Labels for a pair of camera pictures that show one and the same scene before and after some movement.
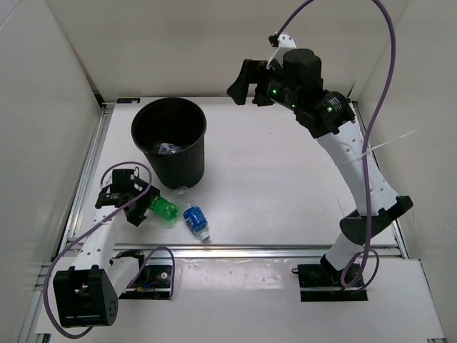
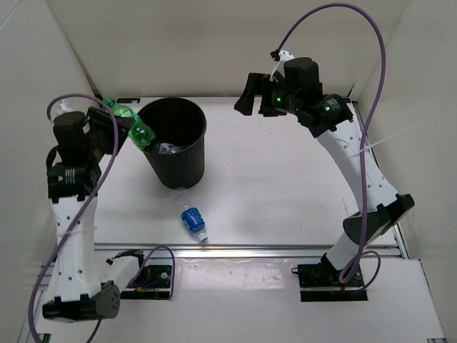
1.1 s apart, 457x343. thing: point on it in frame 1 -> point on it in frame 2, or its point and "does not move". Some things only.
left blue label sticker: x=128 y=100 does not move
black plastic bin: x=171 y=132 does not move
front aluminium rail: x=247 y=251 does not move
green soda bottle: x=166 y=209 -> x=138 y=131
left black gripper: x=137 y=216 -> x=103 y=116
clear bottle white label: x=168 y=148 does not move
